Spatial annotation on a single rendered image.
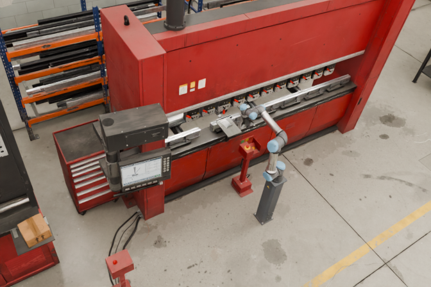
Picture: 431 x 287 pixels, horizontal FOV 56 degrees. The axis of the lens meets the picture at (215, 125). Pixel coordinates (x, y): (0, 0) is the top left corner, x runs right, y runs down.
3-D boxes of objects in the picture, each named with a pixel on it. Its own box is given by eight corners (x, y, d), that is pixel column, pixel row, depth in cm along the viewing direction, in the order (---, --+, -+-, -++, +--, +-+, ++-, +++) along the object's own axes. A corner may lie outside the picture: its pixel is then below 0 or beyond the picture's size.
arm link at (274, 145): (278, 177, 425) (286, 139, 390) (269, 184, 418) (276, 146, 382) (270, 171, 432) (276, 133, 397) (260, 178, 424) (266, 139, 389)
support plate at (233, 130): (228, 137, 446) (228, 136, 445) (215, 122, 461) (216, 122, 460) (241, 132, 453) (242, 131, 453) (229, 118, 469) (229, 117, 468)
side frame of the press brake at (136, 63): (145, 221, 473) (138, 59, 313) (117, 170, 522) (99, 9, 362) (164, 213, 484) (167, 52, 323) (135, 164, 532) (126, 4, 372)
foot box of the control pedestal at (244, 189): (241, 198, 510) (242, 192, 502) (230, 184, 524) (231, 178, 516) (253, 191, 519) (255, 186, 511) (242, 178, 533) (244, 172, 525)
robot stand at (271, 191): (273, 219, 492) (287, 180, 438) (261, 225, 484) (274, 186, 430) (264, 208, 502) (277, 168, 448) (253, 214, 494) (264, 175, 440)
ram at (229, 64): (156, 122, 402) (156, 55, 347) (152, 116, 407) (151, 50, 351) (363, 53, 532) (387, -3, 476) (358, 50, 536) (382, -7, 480)
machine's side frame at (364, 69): (342, 134, 613) (407, -8, 453) (306, 100, 662) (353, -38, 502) (354, 129, 623) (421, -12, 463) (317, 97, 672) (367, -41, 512)
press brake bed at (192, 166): (160, 206, 489) (161, 162, 432) (153, 193, 502) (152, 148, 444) (337, 130, 618) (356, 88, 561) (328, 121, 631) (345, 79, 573)
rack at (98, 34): (30, 141, 543) (-7, 27, 421) (20, 118, 571) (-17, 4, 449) (174, 95, 640) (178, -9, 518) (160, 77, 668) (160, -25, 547)
